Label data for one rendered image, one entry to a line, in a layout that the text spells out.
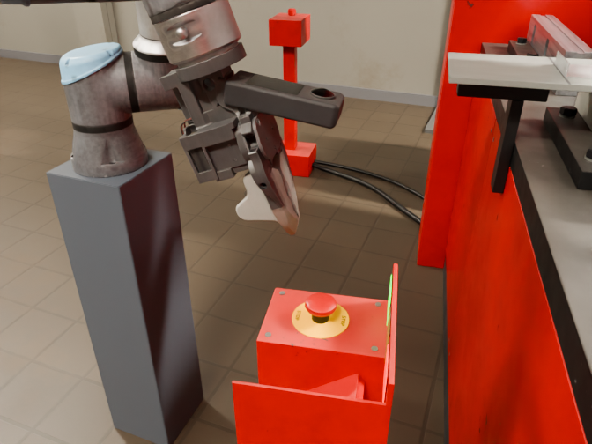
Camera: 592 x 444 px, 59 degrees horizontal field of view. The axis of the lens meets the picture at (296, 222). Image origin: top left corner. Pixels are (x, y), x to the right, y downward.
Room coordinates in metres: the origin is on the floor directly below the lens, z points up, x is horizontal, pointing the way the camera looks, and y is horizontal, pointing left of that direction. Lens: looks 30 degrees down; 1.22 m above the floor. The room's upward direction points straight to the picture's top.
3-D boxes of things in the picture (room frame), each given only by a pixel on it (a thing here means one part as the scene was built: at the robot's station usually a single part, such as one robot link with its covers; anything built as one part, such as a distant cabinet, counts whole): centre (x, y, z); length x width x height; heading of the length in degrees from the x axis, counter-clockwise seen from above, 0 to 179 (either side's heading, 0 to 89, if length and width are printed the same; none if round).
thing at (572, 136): (0.81, -0.47, 0.89); 0.30 x 0.05 x 0.03; 167
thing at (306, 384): (0.45, -0.03, 0.75); 0.20 x 0.16 x 0.18; 169
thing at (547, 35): (1.37, -0.66, 0.92); 0.50 x 0.06 x 0.10; 167
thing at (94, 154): (1.00, 0.39, 0.82); 0.15 x 0.15 x 0.10
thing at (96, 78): (1.00, 0.38, 0.94); 0.13 x 0.12 x 0.14; 105
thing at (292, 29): (2.67, 0.03, 0.41); 0.25 x 0.20 x 0.83; 77
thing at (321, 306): (0.50, -0.03, 0.79); 0.04 x 0.04 x 0.04
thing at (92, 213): (1.00, 0.39, 0.39); 0.18 x 0.18 x 0.78; 68
